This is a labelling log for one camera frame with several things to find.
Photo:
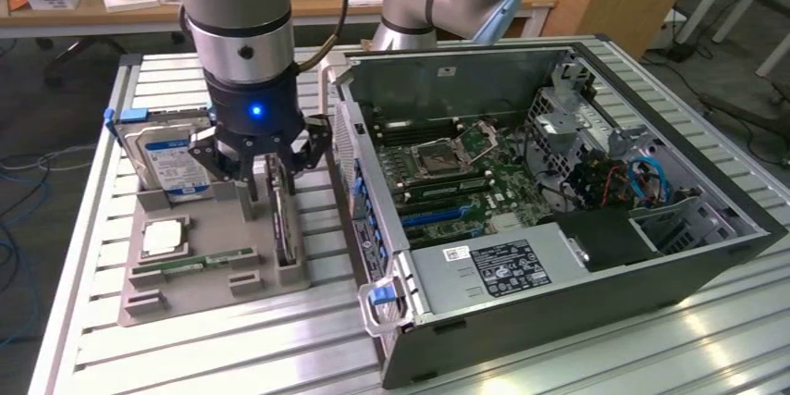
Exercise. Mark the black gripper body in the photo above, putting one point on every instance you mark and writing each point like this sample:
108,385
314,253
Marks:
252,108

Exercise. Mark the green graphics card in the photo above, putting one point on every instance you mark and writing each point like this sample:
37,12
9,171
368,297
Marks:
284,228

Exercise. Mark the blue slot latch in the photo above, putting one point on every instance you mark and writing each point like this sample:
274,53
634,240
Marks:
383,258
355,177
370,217

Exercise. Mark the hard disk blue label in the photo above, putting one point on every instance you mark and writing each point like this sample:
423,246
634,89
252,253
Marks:
163,164

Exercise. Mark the black RAM slot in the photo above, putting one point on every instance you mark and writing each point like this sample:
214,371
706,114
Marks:
419,129
420,135
422,141
419,122

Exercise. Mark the CPU chip silver lid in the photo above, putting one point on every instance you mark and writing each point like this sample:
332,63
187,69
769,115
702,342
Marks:
162,238

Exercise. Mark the installed RAM stick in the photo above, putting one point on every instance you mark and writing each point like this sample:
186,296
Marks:
444,188

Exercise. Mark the loose green RAM stick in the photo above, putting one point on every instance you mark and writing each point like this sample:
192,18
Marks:
186,263

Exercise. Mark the metal socket cover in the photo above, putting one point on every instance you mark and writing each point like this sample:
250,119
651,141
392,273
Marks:
478,140

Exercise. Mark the grey parts rack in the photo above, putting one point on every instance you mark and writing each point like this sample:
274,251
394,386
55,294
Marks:
203,284

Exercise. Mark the black office chair base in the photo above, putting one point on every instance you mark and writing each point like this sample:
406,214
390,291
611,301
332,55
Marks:
61,59

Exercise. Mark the green motherboard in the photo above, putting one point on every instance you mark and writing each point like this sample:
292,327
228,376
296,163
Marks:
512,191

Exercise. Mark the silver chipset heatsink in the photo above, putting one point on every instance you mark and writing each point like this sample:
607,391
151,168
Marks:
508,221

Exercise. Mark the grey power supply unit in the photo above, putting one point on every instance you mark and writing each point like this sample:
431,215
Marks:
444,284

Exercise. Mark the tall metal disk bay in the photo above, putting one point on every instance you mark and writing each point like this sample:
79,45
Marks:
555,136

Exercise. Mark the small orange box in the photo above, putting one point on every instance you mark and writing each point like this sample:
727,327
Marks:
16,2

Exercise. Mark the black PC case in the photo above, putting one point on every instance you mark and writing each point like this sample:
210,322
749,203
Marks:
555,321

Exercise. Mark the low grey disk bay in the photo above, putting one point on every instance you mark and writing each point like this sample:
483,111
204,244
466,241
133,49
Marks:
679,228

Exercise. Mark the black power adapter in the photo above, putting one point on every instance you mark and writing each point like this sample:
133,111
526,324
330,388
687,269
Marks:
682,52

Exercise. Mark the white table frame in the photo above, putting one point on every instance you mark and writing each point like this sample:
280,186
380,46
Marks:
694,20

